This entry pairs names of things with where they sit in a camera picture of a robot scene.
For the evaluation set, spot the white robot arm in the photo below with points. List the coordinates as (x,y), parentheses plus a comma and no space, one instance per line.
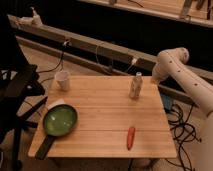
(171,62)

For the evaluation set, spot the clear plastic bottle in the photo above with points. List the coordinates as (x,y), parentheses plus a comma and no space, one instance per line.
(136,85)

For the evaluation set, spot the white paper cup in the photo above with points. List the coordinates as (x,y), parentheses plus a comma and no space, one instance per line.
(63,80)

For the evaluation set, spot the orange carrot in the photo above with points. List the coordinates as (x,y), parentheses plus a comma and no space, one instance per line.
(130,137)

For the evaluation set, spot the green frying pan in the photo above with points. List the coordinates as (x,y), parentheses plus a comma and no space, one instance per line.
(59,121)

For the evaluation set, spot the blue box on floor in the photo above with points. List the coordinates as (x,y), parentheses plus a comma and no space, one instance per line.
(167,102)

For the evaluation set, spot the black tripod stand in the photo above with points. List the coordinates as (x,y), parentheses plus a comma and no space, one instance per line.
(18,80)

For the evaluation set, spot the white device on rail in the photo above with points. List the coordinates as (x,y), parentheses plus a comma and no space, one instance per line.
(34,20)

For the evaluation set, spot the long metal rail beam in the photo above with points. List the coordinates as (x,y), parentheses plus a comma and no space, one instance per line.
(90,45)

